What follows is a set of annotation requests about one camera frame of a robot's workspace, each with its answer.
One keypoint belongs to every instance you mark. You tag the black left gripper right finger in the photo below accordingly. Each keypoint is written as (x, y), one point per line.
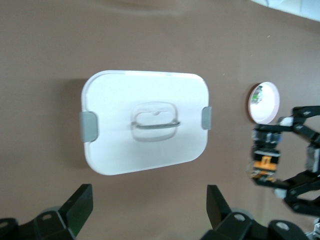
(220, 215)

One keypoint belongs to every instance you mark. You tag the white lidded storage box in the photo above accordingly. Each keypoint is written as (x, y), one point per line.
(112, 155)

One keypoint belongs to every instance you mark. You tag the pink round plate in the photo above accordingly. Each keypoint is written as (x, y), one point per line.
(267, 105)

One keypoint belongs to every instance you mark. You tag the grey box latch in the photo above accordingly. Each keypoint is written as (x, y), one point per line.
(88, 126)
(207, 117)

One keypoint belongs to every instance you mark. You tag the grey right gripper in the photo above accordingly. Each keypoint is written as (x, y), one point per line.
(314, 157)

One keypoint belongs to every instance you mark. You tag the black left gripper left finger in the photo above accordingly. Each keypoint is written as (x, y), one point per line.
(75, 212)

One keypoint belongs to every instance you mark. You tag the brown table cover mat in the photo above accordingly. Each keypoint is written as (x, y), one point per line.
(50, 37)

